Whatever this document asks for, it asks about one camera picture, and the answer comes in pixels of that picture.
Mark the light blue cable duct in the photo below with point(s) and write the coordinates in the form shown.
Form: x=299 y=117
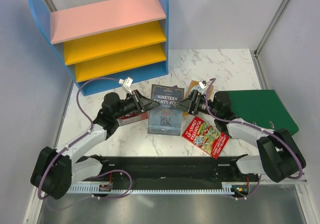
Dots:
x=103 y=188

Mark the Hamlet picture book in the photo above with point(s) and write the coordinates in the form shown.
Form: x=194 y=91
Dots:
x=132 y=118

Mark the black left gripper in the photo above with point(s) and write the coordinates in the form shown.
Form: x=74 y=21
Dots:
x=142 y=103

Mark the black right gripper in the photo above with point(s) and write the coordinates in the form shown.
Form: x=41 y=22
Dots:
x=190 y=104

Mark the Nineteen Eighty-Four blue book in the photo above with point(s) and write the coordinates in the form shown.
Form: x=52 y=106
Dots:
x=164 y=120

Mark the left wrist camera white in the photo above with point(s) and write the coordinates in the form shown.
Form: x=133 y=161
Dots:
x=126 y=84

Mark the Othello tan picture book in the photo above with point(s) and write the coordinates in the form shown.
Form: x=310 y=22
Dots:
x=194 y=85

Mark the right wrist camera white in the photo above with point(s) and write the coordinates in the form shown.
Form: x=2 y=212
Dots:
x=202 y=84

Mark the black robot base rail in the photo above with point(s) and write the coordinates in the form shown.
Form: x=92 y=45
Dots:
x=172 y=172

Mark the green lever arch file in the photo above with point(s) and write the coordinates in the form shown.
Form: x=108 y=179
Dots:
x=261 y=107

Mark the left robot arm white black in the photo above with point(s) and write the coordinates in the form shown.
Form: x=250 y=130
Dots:
x=56 y=169

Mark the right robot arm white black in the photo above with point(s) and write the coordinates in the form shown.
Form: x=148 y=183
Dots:
x=279 y=156

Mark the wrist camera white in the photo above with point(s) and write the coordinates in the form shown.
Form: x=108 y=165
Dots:
x=202 y=84
x=126 y=84

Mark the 13-Storey Treehouse red book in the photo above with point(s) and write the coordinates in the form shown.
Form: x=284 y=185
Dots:
x=206 y=137

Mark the aluminium frame post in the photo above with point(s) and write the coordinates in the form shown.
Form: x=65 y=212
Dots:
x=275 y=19

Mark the colourful blue wooden bookshelf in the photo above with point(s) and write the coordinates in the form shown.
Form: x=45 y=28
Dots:
x=104 y=42

